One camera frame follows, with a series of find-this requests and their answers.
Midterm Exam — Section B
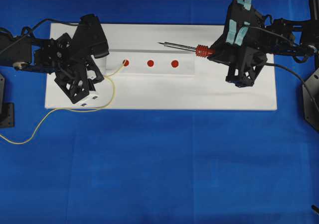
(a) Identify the yellow solder wire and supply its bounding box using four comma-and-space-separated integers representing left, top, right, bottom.
0, 61, 126, 145

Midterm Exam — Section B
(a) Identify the red handle soldering iron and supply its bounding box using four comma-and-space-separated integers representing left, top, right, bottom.
159, 42, 216, 58

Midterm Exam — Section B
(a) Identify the black frame post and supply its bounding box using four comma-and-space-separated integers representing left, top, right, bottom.
300, 0, 319, 47

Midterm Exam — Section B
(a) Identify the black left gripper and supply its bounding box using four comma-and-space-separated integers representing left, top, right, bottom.
33, 14, 109, 84

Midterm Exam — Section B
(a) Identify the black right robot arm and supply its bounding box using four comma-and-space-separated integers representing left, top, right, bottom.
208, 0, 319, 65

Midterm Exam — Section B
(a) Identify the middle red dot mark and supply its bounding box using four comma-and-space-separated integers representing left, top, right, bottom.
147, 60, 155, 67

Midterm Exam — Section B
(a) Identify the blue table cloth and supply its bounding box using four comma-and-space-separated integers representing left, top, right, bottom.
0, 0, 319, 224

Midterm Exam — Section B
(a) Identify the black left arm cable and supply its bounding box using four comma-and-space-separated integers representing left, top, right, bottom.
0, 18, 82, 43

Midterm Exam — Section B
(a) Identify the black soldering iron cable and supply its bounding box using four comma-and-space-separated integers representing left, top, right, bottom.
245, 24, 310, 125

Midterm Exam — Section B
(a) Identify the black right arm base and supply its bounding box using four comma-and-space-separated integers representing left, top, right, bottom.
303, 69, 319, 132

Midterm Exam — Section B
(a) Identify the red dot mark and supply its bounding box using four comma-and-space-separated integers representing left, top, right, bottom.
147, 60, 155, 67
171, 60, 179, 68
123, 60, 129, 67

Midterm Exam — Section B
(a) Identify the right red dot mark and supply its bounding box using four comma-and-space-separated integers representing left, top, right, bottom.
171, 60, 179, 68

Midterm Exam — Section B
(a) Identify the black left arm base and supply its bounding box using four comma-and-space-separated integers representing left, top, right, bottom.
0, 72, 15, 128

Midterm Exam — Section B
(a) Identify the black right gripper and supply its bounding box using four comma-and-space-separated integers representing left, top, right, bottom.
209, 0, 267, 71

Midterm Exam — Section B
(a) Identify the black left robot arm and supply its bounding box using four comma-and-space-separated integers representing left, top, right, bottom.
0, 14, 109, 84

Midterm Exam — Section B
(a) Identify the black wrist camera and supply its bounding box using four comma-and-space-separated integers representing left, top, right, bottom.
54, 65, 99, 106
226, 46, 268, 88

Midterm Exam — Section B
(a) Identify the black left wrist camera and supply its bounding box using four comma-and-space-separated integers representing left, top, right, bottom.
54, 65, 99, 106

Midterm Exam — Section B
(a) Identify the left red dot mark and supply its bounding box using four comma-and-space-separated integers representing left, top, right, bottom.
123, 60, 129, 67

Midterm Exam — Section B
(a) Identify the white base board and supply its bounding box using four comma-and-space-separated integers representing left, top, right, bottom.
44, 23, 277, 111

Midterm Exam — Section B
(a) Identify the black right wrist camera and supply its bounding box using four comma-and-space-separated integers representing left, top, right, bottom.
226, 46, 268, 88

